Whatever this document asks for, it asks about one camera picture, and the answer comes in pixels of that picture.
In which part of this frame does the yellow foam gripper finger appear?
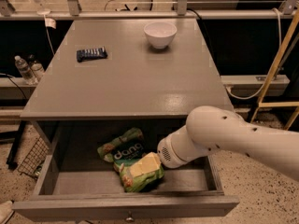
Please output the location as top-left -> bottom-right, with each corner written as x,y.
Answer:
129,152 -> 161,177

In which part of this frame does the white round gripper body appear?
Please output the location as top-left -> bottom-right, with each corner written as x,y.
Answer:
157,126 -> 208,169

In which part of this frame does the black cable left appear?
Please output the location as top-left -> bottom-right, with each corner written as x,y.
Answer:
0,73 -> 28,101

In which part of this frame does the grey cabinet counter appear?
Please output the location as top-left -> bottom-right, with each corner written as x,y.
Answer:
21,18 -> 233,120

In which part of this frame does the white ceramic bowl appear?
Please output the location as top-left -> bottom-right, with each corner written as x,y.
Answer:
144,21 -> 177,49

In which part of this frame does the clear plastic water bottle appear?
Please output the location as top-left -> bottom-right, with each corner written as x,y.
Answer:
15,56 -> 37,85

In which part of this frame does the white cable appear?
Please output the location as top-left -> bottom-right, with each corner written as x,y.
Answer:
225,7 -> 282,101

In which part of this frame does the yellow metal cart frame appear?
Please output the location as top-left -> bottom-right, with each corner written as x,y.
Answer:
249,9 -> 299,131

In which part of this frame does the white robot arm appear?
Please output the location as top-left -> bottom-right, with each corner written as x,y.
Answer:
135,105 -> 299,181

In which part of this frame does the black wire basket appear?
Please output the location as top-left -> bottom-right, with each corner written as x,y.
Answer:
18,137 -> 49,179

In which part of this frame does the green rice chip bag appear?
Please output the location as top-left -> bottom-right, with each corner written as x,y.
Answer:
97,128 -> 164,192

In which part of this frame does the grey open drawer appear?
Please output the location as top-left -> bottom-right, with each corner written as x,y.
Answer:
14,119 -> 239,222

